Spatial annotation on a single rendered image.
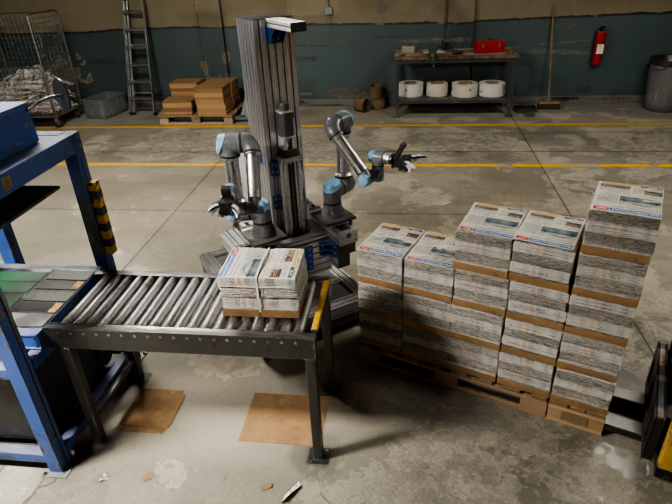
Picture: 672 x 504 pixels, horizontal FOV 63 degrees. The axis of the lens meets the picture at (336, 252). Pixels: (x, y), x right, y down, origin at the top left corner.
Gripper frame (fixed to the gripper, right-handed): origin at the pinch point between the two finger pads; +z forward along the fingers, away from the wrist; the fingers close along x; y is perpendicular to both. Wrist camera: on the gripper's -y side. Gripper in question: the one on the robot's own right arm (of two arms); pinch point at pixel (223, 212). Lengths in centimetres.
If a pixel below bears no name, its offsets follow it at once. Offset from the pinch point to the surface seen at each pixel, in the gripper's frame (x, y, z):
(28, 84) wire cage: 366, 105, -647
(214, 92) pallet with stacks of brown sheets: 79, 87, -614
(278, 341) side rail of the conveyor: -30, 42, 47
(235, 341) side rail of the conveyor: -10, 46, 43
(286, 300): -33, 29, 32
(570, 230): -172, -7, 13
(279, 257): -28.4, 16.8, 12.9
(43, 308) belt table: 90, 56, 7
